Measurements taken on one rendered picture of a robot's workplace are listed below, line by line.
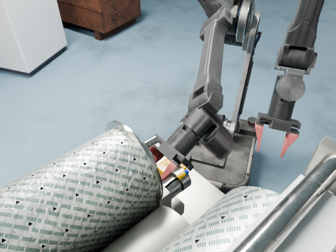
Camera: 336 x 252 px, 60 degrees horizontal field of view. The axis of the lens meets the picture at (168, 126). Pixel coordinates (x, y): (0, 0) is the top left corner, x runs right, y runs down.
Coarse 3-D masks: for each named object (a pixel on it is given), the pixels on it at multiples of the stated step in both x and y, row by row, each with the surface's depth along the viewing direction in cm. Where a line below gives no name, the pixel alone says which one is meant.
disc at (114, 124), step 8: (120, 128) 43; (128, 128) 42; (136, 136) 41; (136, 144) 41; (144, 152) 40; (152, 160) 40; (152, 168) 41; (160, 176) 41; (160, 184) 41; (160, 192) 42
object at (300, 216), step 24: (312, 168) 20; (288, 192) 20; (312, 192) 18; (264, 216) 18; (288, 216) 16; (312, 216) 18; (240, 240) 17; (264, 240) 15; (288, 240) 17; (312, 240) 17
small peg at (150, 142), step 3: (153, 135) 47; (150, 138) 47; (153, 138) 47; (156, 138) 47; (144, 141) 46; (147, 141) 46; (150, 141) 46; (153, 141) 46; (156, 141) 47; (147, 144) 46; (150, 144) 46; (153, 144) 47
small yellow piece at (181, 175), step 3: (183, 171) 47; (186, 171) 47; (177, 174) 47; (180, 174) 46; (183, 174) 47; (186, 174) 47; (177, 177) 46; (180, 177) 46; (171, 180) 47; (174, 180) 47; (168, 183) 48; (165, 186) 48
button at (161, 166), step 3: (165, 159) 90; (159, 162) 89; (162, 162) 89; (165, 162) 89; (168, 162) 89; (159, 165) 89; (162, 165) 89; (165, 165) 89; (180, 165) 89; (183, 165) 89; (159, 168) 88; (162, 168) 88; (165, 168) 88; (183, 168) 88; (159, 171) 88; (162, 171) 87
